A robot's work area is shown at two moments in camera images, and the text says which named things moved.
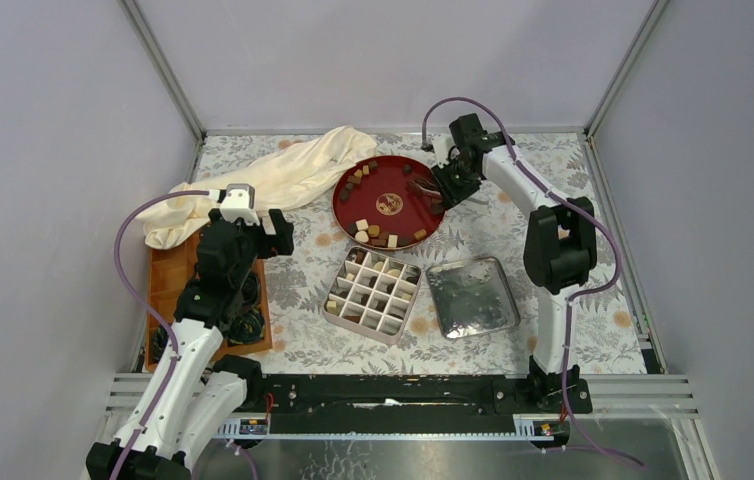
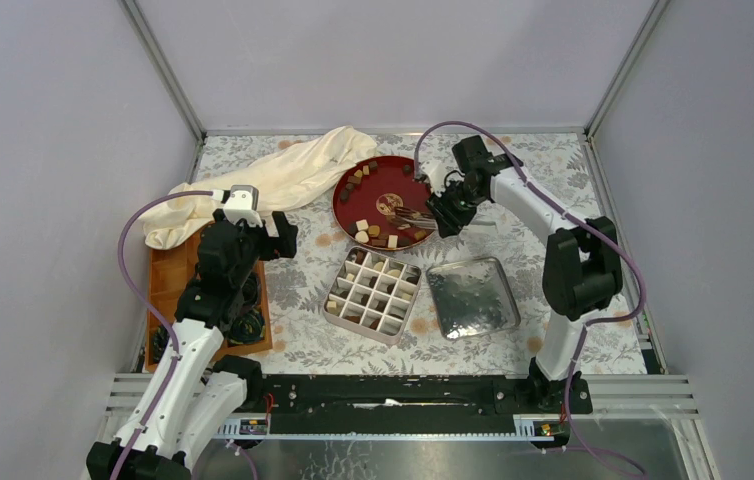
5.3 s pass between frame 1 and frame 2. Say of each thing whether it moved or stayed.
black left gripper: stayed
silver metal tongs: moved
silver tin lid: stayed
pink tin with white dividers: stayed
